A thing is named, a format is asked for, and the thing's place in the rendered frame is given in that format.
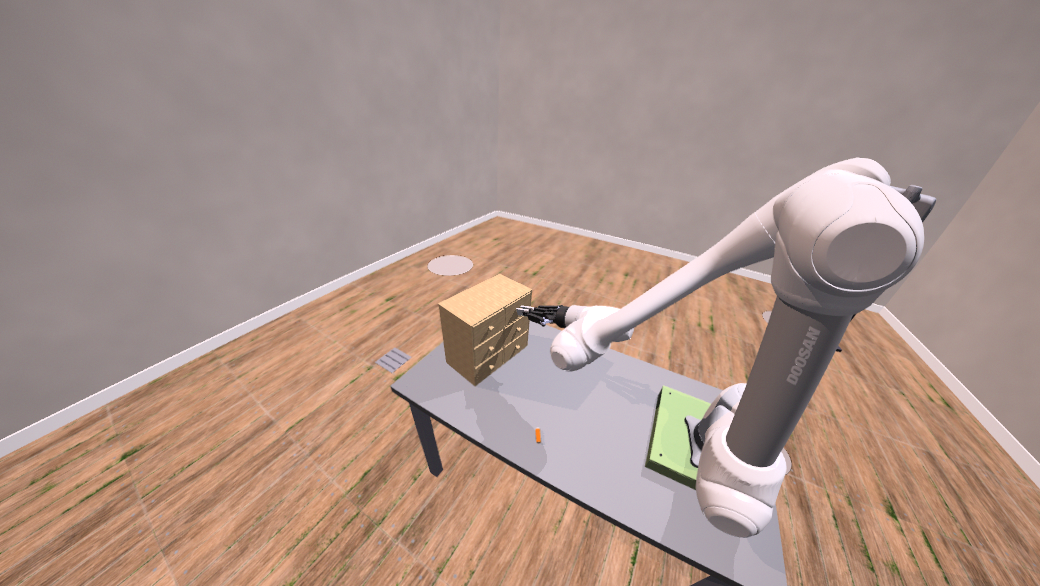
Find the brown wooden drawer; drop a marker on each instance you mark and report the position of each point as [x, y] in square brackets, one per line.
[510, 349]
[510, 310]
[493, 344]
[515, 329]
[494, 323]
[484, 369]

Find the small wooden chest of drawers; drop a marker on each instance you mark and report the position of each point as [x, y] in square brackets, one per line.
[461, 312]

